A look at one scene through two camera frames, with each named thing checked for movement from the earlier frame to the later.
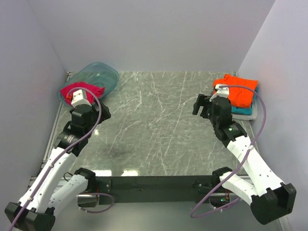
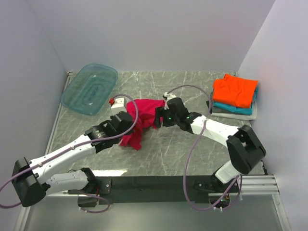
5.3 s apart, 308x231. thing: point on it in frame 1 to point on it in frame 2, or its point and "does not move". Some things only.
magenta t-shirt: x=92 y=92 to x=147 y=109
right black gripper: x=202 y=100 to x=160 y=112
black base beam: x=144 y=190 does not move
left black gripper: x=105 y=113 to x=132 y=131
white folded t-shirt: x=253 y=117 does not move
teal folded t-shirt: x=245 y=110 does not move
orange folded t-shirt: x=239 y=96 does not move
